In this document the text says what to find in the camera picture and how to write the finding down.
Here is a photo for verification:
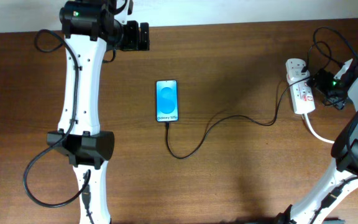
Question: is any blue Samsung Galaxy smartphone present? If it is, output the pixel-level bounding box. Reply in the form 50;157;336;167
156;80;179;122

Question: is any black USB charging cable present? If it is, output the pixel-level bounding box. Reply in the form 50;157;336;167
165;40;333;160

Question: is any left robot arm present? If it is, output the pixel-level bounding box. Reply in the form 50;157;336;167
47;1;150;223

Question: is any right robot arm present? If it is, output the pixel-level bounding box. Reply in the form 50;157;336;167
274;78;358;224

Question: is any white power strip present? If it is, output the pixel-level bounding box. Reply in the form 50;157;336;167
285;58;315;114

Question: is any white USB wall charger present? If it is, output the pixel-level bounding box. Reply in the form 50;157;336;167
287;69;310;85

